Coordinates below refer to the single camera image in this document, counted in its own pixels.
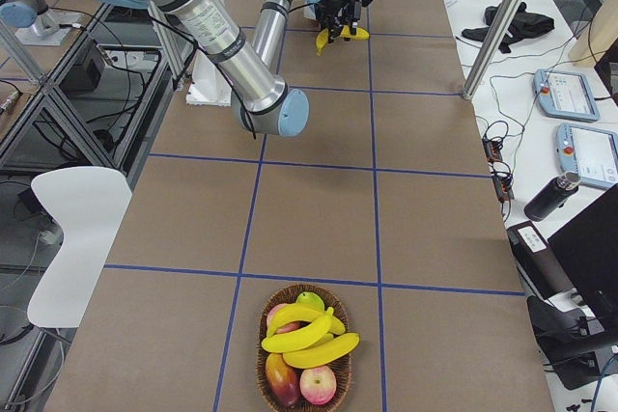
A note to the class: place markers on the yellow banana top basket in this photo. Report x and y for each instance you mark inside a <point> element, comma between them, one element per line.
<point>307,314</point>

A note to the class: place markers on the yellow banana basket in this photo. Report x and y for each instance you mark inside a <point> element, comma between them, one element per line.
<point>322,354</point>
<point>307,314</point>

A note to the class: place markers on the yellow banana front basket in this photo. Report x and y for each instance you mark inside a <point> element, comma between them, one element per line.
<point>322,354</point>

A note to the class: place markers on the wicker fruit basket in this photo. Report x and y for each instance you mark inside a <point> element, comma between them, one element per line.
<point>341,367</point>

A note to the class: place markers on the black cloth bag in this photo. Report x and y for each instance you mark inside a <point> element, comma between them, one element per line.
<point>524,25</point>

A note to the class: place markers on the upper blue teach pendant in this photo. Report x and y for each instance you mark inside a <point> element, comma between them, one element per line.
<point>565,95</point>

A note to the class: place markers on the blue teach pendant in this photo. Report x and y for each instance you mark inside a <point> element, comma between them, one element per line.
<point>565,95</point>
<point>589,152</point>

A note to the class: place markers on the black water bottle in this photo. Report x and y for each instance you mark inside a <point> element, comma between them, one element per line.
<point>552,196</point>

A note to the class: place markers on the green pear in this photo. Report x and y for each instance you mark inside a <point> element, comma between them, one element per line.
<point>310,298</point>

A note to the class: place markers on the lower blue teach pendant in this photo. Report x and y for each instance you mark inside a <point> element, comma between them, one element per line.
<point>589,152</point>

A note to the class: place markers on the white chair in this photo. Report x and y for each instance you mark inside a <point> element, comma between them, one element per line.
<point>89,204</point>

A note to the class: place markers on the pink apple back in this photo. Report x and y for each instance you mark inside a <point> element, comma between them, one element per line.
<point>282,319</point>

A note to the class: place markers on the pink apple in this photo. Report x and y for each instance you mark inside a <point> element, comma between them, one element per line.
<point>282,319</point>
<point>318,385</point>

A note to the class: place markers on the black monitor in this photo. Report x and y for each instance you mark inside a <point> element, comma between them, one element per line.
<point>586,249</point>

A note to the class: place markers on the red yellow mango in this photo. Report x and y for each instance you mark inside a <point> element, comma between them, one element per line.
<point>282,380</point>

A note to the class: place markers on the pink apple front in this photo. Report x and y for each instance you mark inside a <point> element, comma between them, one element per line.
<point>318,385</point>

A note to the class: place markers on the aluminium frame post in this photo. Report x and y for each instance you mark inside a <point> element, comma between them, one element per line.
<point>502,20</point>

